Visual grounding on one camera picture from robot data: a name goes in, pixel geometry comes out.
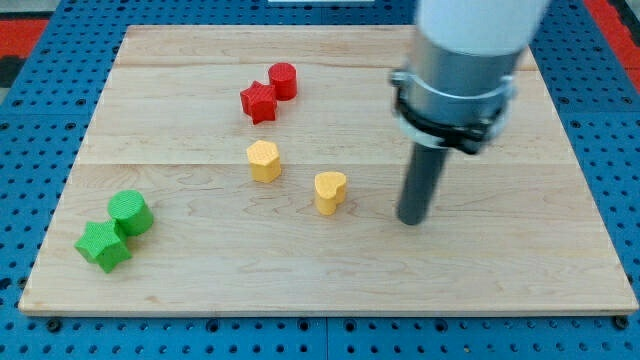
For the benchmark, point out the light wooden board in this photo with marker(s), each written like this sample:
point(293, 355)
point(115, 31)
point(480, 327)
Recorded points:
point(513, 231)

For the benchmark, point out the silver flange with black clamp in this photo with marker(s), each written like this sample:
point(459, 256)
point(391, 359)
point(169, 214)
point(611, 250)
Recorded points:
point(452, 99)

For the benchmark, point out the green star block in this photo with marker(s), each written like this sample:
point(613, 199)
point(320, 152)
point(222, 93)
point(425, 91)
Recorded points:
point(103, 244)

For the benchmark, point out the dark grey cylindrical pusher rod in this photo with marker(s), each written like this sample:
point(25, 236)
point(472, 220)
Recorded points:
point(421, 179)

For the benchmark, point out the yellow heart block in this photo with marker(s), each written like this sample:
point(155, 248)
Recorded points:
point(330, 191)

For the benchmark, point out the yellow hexagon block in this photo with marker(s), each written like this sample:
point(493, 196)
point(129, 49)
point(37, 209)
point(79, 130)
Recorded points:
point(264, 161)

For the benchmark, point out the red star block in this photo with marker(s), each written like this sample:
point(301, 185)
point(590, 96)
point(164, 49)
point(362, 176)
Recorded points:
point(259, 102)

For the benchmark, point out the green cylinder block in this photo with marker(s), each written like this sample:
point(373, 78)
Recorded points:
point(130, 210)

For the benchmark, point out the red cylinder block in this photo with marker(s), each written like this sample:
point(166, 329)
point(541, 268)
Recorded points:
point(283, 76)

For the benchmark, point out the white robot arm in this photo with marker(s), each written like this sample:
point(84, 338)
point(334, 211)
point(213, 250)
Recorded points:
point(479, 26)

